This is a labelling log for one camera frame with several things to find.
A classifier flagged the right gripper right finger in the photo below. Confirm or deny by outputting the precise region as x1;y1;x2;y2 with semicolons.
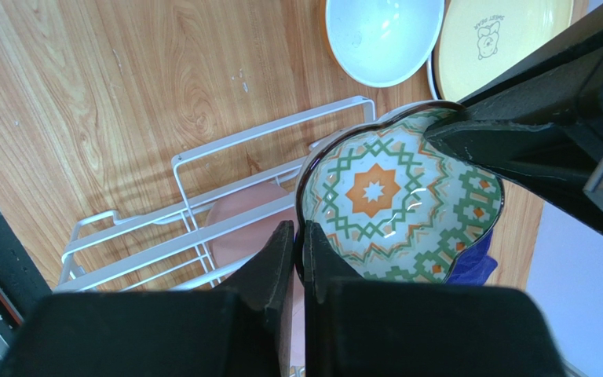
302;221;565;376

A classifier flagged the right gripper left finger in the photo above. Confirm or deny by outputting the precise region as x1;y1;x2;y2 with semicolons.
0;221;294;376

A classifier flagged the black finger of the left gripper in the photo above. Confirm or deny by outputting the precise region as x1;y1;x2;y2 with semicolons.
424;4;603;235

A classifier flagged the yellow bear plate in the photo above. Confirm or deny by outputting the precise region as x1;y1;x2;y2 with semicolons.
428;1;587;102

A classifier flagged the white patterned small bowl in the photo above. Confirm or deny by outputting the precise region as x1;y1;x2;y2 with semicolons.
295;101;505;283

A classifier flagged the orange bowl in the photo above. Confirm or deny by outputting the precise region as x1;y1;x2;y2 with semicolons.
319;0;445;88

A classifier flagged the pink cup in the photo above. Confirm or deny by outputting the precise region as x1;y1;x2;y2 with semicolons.
206;182;305;367

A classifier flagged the purple cloth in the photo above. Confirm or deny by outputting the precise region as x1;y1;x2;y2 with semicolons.
446;232;498;286

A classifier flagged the white wire dish rack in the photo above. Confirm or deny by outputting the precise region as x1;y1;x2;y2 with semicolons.
54;96;376;293

